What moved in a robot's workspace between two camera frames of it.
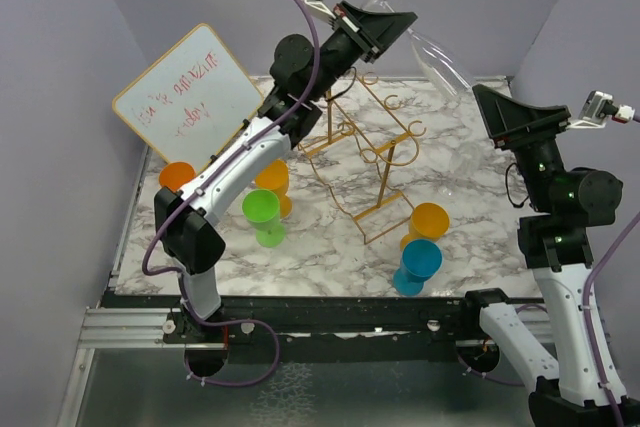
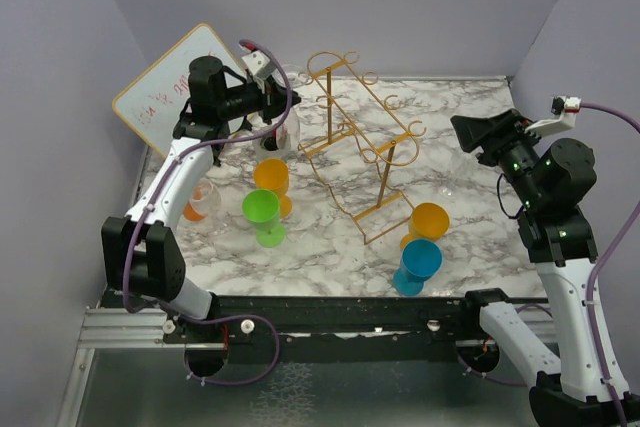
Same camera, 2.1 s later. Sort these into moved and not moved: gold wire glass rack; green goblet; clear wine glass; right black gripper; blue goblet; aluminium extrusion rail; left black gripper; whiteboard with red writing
Moved: clear wine glass; right black gripper; left black gripper
Not moved: blue goblet; gold wire glass rack; whiteboard with red writing; green goblet; aluminium extrusion rail
